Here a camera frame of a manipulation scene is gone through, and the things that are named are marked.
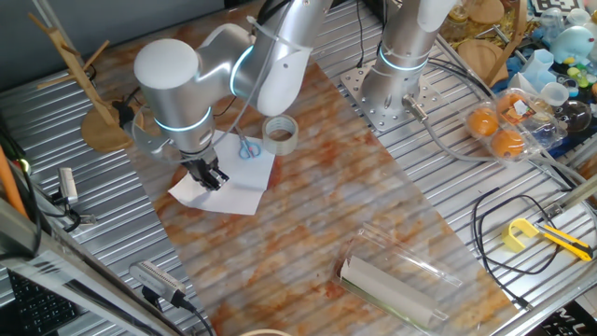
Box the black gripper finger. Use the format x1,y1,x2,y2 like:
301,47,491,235
189,173,216,192
208,168,230,189

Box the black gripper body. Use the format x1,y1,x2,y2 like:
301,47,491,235
180,149,221,181

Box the white paper sheet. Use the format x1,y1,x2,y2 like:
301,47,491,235
167,129,276,217

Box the clear packing tape roll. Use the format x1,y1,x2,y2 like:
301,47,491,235
261,114,299,157

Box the wooden mug tree stand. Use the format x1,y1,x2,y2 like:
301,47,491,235
26,11,144,154

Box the orange marble pattern mat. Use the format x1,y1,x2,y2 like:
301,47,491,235
90,0,521,336

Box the grey metal clamp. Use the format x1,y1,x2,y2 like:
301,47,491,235
57,166,79,205

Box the orange pole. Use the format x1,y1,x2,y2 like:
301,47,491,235
0,144,28,219

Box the white paper roll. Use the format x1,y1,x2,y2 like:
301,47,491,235
339,255,450,329

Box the clear plastic long box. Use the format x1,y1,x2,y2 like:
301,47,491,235
331,222,464,335

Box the black keyboard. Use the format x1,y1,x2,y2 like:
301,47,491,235
7,270,81,336

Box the glass jar gold lid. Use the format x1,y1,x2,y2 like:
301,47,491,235
440,4,470,43

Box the orange fruit with label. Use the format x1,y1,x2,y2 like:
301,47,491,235
496,92,528,123

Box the yellow plastic hook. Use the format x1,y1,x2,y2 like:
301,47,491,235
502,217,541,254

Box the small round wooden disc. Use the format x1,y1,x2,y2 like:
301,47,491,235
467,0,506,25

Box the clear plastic fruit box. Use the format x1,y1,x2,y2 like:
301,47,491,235
465,87,569,165

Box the curved wooden strip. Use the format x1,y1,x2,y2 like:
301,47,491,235
484,0,529,86

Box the pale blue hexagon cup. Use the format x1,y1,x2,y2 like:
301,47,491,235
521,48,556,86

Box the white plastic cup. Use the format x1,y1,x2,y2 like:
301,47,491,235
539,81,571,107

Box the yellow utility knife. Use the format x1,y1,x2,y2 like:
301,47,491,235
535,221,594,262

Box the aluminium profile bar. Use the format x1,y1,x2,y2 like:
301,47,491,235
543,175,597,220

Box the clear glass ball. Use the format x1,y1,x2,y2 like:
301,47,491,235
553,99,593,134

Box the green yellow small toy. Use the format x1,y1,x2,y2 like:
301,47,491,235
566,64,591,89

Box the black printed board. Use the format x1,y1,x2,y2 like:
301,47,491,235
524,301,597,336

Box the blue whale toy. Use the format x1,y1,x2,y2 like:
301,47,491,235
548,25,597,65

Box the black white marker tag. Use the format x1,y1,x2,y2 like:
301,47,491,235
531,0,587,16

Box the blue handled scissors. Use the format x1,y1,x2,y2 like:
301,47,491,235
235,128,262,161

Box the silver cable holder bracket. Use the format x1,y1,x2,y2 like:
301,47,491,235
114,100,172,158

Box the ribbed silver camera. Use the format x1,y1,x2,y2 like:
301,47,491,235
129,259,187,307

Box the black camera cable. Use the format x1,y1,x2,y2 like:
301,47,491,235
179,298,215,336

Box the aluminium frame beam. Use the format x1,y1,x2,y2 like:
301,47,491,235
0,198,187,336

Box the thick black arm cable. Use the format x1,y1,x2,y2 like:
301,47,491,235
256,0,293,25

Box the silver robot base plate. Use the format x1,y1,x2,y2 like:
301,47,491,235
339,63,442,133

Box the thin black cable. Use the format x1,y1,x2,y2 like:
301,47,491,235
355,0,366,69

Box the grey hose with metal connector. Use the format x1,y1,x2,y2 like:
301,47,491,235
401,92,579,188

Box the black base cable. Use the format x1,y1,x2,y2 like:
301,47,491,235
426,58,498,101
427,65,489,102

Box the long black loose cable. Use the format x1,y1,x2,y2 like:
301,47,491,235
471,186,562,312

